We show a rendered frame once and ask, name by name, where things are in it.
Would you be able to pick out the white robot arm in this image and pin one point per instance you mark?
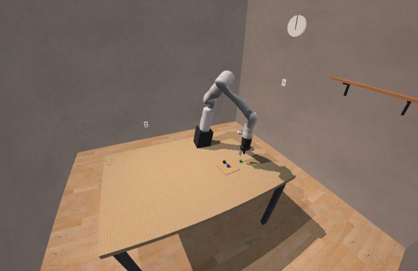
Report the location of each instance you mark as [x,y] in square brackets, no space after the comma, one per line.
[221,85]

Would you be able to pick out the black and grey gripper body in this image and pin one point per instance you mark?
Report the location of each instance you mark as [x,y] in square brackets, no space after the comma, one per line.
[246,140]

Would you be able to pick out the tan square mat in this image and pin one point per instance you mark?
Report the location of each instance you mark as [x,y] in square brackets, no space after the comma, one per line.
[227,170]

